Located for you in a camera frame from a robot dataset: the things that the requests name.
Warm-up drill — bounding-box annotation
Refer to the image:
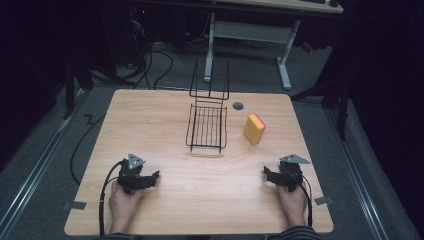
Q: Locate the black stand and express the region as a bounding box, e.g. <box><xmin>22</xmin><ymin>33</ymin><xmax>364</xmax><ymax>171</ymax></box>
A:
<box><xmin>289</xmin><ymin>74</ymin><xmax>352</xmax><ymax>142</ymax></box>
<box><xmin>61</xmin><ymin>57</ymin><xmax>96</xmax><ymax>120</ymax></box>

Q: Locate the yellow sponge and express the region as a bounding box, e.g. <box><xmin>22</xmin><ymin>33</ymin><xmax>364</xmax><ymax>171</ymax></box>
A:
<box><xmin>242</xmin><ymin>112</ymin><xmax>267</xmax><ymax>147</ymax></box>

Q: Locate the metal floor rail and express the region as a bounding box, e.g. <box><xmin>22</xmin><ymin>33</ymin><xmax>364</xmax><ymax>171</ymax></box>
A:
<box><xmin>0</xmin><ymin>87</ymin><xmax>88</xmax><ymax>236</ymax></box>
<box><xmin>324</xmin><ymin>107</ymin><xmax>391</xmax><ymax>240</ymax></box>

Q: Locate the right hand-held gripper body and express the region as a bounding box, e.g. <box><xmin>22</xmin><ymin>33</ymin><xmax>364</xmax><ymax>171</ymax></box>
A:
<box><xmin>277</xmin><ymin>153</ymin><xmax>312</xmax><ymax>193</ymax></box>

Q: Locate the person's right hand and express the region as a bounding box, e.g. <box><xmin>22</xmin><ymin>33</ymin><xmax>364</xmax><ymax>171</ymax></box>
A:
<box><xmin>275</xmin><ymin>182</ymin><xmax>309</xmax><ymax>228</ymax></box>

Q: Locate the dark computer tower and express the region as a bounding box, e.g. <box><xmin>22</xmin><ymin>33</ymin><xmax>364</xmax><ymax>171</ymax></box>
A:
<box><xmin>128</xmin><ymin>6</ymin><xmax>152</xmax><ymax>68</ymax></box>

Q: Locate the person's left hand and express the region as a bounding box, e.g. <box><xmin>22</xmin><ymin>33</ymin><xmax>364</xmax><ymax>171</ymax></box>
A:
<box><xmin>108</xmin><ymin>181</ymin><xmax>145</xmax><ymax>235</ymax></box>

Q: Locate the grey tape piece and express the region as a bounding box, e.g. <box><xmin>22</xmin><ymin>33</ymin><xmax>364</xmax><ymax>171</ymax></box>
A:
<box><xmin>313</xmin><ymin>195</ymin><xmax>335</xmax><ymax>206</ymax></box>
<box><xmin>62</xmin><ymin>199</ymin><xmax>88</xmax><ymax>211</ymax></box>

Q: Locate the black wire rack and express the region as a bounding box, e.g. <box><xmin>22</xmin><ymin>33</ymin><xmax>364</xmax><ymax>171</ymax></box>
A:
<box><xmin>185</xmin><ymin>57</ymin><xmax>231</xmax><ymax>155</ymax></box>

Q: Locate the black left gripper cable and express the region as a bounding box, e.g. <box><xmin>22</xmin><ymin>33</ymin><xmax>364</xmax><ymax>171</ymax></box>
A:
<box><xmin>98</xmin><ymin>160</ymin><xmax>125</xmax><ymax>237</ymax></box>

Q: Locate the black floor cable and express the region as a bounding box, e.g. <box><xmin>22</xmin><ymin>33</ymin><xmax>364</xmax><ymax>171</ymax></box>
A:
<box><xmin>68</xmin><ymin>113</ymin><xmax>108</xmax><ymax>186</ymax></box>

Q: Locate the white frame desk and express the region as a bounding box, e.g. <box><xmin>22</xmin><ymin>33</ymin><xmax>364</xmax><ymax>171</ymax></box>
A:
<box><xmin>186</xmin><ymin>0</ymin><xmax>345</xmax><ymax>91</ymax></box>

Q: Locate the bundle of black floor cables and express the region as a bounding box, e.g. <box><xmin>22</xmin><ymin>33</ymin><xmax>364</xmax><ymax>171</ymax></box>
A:
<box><xmin>114</xmin><ymin>39</ymin><xmax>176</xmax><ymax>91</ymax></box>

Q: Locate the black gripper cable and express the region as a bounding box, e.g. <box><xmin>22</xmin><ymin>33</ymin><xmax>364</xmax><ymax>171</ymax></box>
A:
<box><xmin>98</xmin><ymin>160</ymin><xmax>125</xmax><ymax>237</ymax></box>
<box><xmin>293</xmin><ymin>173</ymin><xmax>314</xmax><ymax>228</ymax></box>

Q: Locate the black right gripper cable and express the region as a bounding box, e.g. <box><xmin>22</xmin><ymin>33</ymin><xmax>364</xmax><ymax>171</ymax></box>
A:
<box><xmin>293</xmin><ymin>173</ymin><xmax>314</xmax><ymax>228</ymax></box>

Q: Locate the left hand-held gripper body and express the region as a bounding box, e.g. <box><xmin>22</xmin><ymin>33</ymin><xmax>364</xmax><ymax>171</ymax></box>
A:
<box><xmin>116</xmin><ymin>153</ymin><xmax>150</xmax><ymax>195</ymax></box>

